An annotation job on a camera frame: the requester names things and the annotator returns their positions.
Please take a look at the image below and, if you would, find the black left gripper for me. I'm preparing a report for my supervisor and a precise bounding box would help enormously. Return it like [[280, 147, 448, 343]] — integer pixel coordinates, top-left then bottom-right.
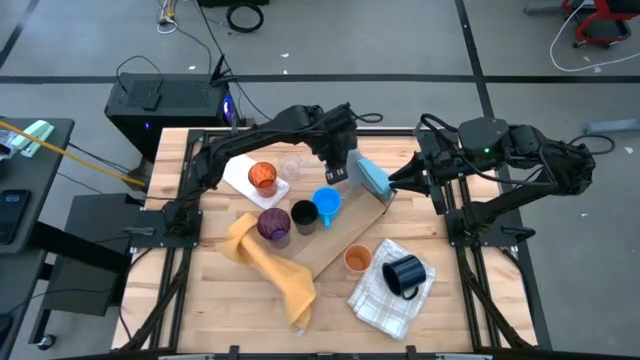
[[312, 102, 360, 171]]

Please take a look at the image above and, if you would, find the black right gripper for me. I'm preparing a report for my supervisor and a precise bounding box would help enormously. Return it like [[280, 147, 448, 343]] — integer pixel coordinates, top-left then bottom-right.
[[388, 142, 464, 196]]

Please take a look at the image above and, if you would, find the grey towel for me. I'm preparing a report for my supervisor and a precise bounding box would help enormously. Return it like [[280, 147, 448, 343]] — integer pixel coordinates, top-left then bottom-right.
[[344, 147, 366, 186]]

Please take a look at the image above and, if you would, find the teal towel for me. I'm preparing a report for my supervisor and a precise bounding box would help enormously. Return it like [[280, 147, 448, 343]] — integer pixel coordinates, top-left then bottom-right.
[[355, 157, 394, 197]]

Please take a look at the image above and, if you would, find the light blue plastic mug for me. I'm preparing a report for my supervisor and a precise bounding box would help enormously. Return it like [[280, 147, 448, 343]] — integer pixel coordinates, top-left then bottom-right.
[[311, 186, 343, 230]]

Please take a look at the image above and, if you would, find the black plastic cup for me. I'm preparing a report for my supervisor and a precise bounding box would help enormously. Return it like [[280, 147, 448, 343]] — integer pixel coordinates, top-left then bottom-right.
[[290, 199, 320, 236]]

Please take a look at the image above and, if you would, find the orange faceted tumbler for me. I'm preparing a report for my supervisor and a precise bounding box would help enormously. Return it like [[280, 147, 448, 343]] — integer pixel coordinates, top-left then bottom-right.
[[247, 161, 279, 198]]

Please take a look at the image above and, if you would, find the navy enamel mug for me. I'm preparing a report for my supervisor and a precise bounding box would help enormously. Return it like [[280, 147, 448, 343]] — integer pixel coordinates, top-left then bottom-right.
[[381, 253, 428, 301]]

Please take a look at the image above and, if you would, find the peach plastic cup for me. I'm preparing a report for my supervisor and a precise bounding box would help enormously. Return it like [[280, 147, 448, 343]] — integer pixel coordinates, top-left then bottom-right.
[[343, 243, 374, 274]]

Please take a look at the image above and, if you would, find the purple faceted tumbler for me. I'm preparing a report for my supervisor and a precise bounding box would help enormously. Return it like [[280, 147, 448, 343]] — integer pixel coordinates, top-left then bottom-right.
[[256, 207, 292, 250]]

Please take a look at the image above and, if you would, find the white folded napkin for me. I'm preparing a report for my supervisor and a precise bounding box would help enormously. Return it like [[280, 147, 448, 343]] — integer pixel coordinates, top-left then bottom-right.
[[222, 153, 291, 210]]

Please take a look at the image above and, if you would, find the white checked waffle towel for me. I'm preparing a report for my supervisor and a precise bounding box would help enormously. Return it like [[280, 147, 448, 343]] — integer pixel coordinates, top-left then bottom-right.
[[346, 237, 437, 342]]

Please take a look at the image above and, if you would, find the yellow waffle kitchen towel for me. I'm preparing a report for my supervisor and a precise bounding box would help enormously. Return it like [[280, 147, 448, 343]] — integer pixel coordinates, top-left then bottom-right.
[[217, 212, 319, 331]]

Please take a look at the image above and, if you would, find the black computer tower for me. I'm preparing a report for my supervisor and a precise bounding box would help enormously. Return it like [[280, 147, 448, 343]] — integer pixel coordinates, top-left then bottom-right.
[[103, 72, 236, 156]]

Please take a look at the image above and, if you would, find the grey flat bar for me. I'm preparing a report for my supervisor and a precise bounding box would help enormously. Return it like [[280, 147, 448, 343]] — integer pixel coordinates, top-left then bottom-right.
[[583, 118, 640, 136]]

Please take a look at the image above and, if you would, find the yellow rod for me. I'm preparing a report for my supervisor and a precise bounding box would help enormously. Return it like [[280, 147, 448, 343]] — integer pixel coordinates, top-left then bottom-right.
[[0, 120, 147, 189]]

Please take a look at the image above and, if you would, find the black equipment stand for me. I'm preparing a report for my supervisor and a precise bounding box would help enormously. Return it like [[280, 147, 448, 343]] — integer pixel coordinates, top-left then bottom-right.
[[27, 192, 146, 351]]

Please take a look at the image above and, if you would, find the black side desk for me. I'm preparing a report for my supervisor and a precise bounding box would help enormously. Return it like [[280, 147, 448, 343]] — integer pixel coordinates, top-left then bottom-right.
[[0, 117, 76, 256]]

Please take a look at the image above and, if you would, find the mint green stapler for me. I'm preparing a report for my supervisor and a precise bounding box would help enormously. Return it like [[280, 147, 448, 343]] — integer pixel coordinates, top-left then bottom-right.
[[9, 119, 55, 159]]

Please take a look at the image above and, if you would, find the black phone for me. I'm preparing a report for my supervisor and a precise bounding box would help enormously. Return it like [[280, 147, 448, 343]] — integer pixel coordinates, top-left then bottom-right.
[[0, 188, 32, 246]]

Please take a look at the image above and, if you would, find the wooden shelf black metal frame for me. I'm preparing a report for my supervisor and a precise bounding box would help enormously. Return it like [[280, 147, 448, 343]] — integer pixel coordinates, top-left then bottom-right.
[[279, 169, 397, 279]]

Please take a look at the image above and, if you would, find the black cable coil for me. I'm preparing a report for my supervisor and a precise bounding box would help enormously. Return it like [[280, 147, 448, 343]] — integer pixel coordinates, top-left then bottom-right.
[[225, 2, 265, 34]]

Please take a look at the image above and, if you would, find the white floor cable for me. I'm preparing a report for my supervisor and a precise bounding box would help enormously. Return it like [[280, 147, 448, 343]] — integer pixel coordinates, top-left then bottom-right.
[[549, 0, 640, 74]]

